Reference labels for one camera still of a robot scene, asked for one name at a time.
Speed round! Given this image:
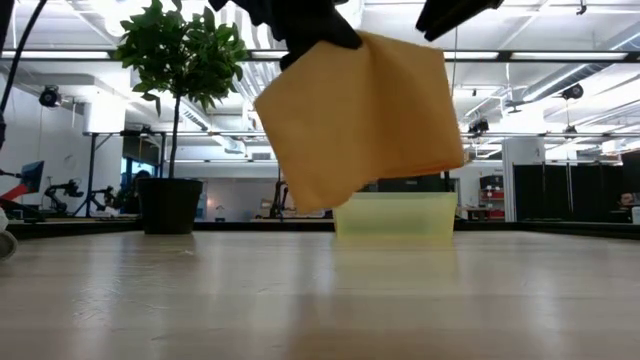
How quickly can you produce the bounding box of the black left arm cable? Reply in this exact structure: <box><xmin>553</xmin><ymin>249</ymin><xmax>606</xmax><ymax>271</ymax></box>
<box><xmin>0</xmin><ymin>0</ymin><xmax>50</xmax><ymax>151</ymax></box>

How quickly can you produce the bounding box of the orange microfiber towel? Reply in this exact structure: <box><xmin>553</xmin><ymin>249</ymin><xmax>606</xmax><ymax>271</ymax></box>
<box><xmin>253</xmin><ymin>30</ymin><xmax>467</xmax><ymax>216</ymax></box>

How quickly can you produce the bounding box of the green potted plant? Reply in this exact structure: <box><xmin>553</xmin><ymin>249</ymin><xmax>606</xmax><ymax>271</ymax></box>
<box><xmin>114</xmin><ymin>0</ymin><xmax>249</xmax><ymax>236</ymax></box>

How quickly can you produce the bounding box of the yellow-green plastic bin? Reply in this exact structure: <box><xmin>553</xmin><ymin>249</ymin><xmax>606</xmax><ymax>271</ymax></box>
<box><xmin>332</xmin><ymin>191</ymin><xmax>459</xmax><ymax>240</ymax></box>

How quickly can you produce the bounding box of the long ceiling light bar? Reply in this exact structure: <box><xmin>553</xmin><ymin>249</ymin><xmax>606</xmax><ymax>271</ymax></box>
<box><xmin>0</xmin><ymin>49</ymin><xmax>640</xmax><ymax>64</ymax></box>

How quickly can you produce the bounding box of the person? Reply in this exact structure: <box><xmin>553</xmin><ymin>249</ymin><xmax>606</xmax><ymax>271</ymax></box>
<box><xmin>113</xmin><ymin>169</ymin><xmax>152</xmax><ymax>217</ymax></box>
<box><xmin>610</xmin><ymin>191</ymin><xmax>640</xmax><ymax>225</ymax></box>

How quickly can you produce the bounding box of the shelf with red boxes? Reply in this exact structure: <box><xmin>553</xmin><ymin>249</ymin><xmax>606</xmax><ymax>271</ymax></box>
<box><xmin>478</xmin><ymin>174</ymin><xmax>507</xmax><ymax>222</ymax></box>

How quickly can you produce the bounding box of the black ceiling camera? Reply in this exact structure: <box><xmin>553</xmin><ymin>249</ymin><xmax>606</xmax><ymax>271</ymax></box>
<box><xmin>466</xmin><ymin>118</ymin><xmax>492</xmax><ymax>137</ymax></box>
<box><xmin>38</xmin><ymin>85</ymin><xmax>63</xmax><ymax>109</ymax></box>
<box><xmin>560</xmin><ymin>82</ymin><xmax>586</xmax><ymax>102</ymax></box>

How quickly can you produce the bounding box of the red and blue sign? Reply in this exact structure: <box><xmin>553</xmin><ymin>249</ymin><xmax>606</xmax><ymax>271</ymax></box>
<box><xmin>0</xmin><ymin>160</ymin><xmax>46</xmax><ymax>202</ymax></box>

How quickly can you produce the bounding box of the black computer monitor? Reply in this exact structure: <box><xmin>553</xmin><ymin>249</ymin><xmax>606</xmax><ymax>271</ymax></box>
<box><xmin>359</xmin><ymin>172</ymin><xmax>447</xmax><ymax>194</ymax></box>

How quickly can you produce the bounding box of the grey microfiber towel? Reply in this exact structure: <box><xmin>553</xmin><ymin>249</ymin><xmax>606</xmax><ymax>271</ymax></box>
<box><xmin>0</xmin><ymin>206</ymin><xmax>20</xmax><ymax>262</ymax></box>

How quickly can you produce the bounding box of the black room partition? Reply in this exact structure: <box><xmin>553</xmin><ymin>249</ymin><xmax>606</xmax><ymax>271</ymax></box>
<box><xmin>511</xmin><ymin>162</ymin><xmax>625</xmax><ymax>224</ymax></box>

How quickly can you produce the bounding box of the black aluminium table frame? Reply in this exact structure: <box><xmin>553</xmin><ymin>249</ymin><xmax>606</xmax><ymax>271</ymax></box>
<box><xmin>0</xmin><ymin>218</ymin><xmax>640</xmax><ymax>241</ymax></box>

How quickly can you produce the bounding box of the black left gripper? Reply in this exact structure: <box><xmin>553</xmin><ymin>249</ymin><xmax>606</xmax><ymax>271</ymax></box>
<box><xmin>208</xmin><ymin>0</ymin><xmax>364</xmax><ymax>72</ymax></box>

